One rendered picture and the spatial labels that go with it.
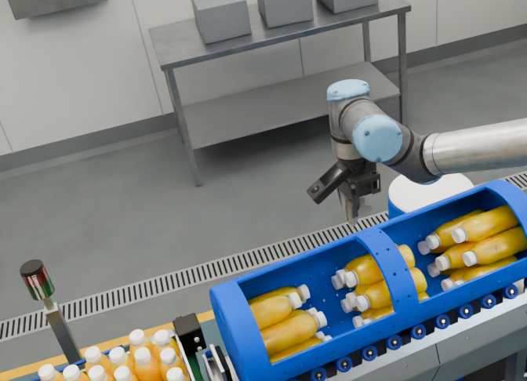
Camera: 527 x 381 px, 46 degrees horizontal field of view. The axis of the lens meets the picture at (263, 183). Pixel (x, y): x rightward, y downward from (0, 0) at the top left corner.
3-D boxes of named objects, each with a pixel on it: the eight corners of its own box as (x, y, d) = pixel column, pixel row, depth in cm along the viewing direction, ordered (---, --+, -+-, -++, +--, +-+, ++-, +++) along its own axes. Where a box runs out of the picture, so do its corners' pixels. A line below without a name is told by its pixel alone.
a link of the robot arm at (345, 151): (342, 148, 135) (322, 130, 143) (343, 167, 138) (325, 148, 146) (378, 136, 137) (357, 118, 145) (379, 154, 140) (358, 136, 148)
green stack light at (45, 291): (56, 295, 171) (49, 282, 168) (32, 304, 169) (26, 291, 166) (53, 281, 176) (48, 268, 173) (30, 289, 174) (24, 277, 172)
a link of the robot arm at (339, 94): (335, 99, 128) (318, 81, 136) (339, 150, 135) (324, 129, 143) (377, 88, 129) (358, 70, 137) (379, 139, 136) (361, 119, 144)
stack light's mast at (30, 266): (63, 310, 174) (43, 269, 165) (40, 319, 173) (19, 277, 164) (60, 296, 179) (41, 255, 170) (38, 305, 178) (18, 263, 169)
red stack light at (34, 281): (49, 282, 168) (45, 271, 166) (26, 291, 166) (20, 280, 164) (48, 268, 173) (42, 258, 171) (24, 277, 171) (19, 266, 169)
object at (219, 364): (238, 400, 162) (230, 368, 155) (230, 403, 161) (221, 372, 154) (226, 371, 170) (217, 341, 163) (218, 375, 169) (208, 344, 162)
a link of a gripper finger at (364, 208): (375, 225, 153) (373, 195, 147) (354, 234, 151) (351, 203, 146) (368, 219, 155) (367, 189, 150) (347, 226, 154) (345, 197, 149)
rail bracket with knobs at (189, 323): (210, 356, 179) (203, 332, 173) (187, 365, 177) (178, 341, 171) (200, 332, 187) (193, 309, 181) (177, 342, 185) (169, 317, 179)
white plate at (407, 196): (372, 195, 208) (372, 198, 208) (443, 226, 189) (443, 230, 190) (420, 158, 221) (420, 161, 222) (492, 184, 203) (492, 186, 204)
